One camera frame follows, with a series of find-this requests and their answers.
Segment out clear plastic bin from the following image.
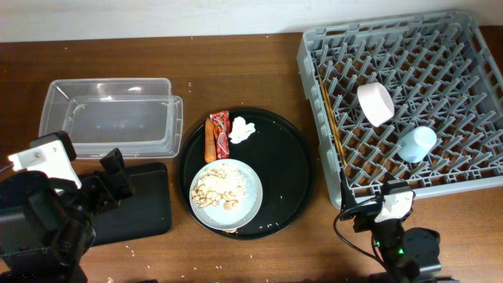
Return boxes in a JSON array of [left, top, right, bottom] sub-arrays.
[[39, 78, 183, 160]]

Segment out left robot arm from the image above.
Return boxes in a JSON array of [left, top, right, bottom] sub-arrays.
[[1, 171, 117, 282]]

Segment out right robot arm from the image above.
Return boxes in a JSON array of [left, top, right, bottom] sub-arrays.
[[94, 144, 441, 282]]

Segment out wooden chopstick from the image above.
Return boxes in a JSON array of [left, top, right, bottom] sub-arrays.
[[320, 78, 349, 168], [318, 76, 346, 166]]

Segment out round black tray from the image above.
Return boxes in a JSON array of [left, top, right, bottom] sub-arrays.
[[177, 108, 316, 241]]

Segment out crumpled white tissue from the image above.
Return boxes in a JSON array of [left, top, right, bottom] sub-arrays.
[[229, 116, 255, 144]]

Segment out light blue cup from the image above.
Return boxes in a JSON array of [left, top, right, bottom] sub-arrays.
[[398, 126, 437, 164]]

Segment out red snack wrapper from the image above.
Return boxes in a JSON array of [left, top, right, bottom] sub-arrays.
[[210, 111, 230, 159]]

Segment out grey dishwasher rack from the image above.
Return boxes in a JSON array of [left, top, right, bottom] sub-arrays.
[[296, 11, 502, 208]]

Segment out grey plate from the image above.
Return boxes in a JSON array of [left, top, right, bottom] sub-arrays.
[[189, 159, 263, 232]]

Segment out rectangular black tray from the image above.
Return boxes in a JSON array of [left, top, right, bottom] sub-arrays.
[[90, 162, 172, 247]]

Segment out orange carrot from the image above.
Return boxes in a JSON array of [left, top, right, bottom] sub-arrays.
[[204, 118, 217, 164]]

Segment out rice and food scraps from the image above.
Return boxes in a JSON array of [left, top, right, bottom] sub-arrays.
[[190, 164, 248, 211]]

